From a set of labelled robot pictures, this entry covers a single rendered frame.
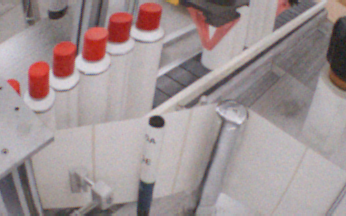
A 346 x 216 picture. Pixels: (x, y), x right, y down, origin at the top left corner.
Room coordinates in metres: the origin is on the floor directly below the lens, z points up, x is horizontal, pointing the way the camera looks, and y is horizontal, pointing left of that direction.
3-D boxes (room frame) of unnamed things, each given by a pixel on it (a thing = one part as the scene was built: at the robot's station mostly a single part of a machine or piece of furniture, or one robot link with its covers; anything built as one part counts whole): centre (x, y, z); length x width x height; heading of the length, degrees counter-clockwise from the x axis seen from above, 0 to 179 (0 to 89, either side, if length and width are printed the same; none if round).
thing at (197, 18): (0.62, -0.04, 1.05); 0.07 x 0.07 x 0.09; 58
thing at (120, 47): (0.54, 0.09, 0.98); 0.05 x 0.05 x 0.20
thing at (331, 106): (0.54, -0.25, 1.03); 0.09 x 0.09 x 0.30
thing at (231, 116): (0.41, -0.06, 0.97); 0.05 x 0.05 x 0.19
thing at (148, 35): (0.58, 0.06, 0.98); 0.05 x 0.05 x 0.20
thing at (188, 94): (0.85, -0.16, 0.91); 1.07 x 0.01 x 0.02; 147
